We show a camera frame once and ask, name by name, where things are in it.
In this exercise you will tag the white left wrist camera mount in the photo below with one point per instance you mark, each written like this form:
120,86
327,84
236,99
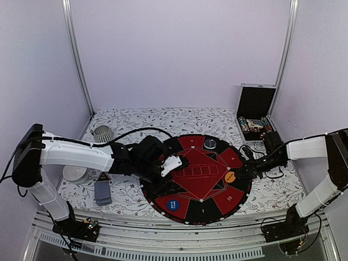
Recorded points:
171,163

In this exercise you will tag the front aluminium rail frame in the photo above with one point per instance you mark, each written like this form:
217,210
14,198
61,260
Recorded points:
147,235

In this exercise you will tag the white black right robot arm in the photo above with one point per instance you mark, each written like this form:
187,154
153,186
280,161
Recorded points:
326,153

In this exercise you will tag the white bowl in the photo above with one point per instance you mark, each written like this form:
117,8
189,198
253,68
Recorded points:
75,175

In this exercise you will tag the boxed card deck in case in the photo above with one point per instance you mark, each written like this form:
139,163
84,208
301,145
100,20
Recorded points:
254,124

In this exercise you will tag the aluminium frame post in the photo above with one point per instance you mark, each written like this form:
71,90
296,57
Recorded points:
67,13
294,4

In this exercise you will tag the left poker chip row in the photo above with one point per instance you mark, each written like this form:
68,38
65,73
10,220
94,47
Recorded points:
243,125

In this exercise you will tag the blue small blind button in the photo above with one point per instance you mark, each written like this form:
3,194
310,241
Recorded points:
173,205

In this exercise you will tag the left aluminium frame post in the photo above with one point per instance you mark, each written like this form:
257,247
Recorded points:
67,13

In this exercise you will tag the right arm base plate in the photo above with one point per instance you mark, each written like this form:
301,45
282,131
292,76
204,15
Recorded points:
275,230

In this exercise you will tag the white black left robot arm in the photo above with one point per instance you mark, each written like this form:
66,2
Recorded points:
150,160

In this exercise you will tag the orange big blind button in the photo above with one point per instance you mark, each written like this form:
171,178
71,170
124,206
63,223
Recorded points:
230,177

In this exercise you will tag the round red black poker mat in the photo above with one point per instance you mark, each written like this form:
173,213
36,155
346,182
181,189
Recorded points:
205,196

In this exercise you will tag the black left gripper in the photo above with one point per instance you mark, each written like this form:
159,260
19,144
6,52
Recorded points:
162,189

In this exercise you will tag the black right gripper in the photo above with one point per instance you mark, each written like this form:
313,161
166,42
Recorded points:
252,170

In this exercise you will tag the poker chip row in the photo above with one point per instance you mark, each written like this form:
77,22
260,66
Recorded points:
243,125
266,125

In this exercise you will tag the black triangular card holder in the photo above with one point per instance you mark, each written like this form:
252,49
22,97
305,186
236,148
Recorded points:
103,177

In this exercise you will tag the black white dealer button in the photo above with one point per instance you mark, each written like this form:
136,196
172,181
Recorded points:
210,144

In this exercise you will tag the blue playing card deck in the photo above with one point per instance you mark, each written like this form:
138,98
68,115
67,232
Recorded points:
102,193

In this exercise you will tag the right poker chip row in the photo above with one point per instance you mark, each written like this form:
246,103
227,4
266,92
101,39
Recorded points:
266,125

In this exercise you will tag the striped grey ceramic cup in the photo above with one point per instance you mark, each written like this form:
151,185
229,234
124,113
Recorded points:
102,134

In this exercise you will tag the right aluminium frame post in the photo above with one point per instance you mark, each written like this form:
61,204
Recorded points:
294,4

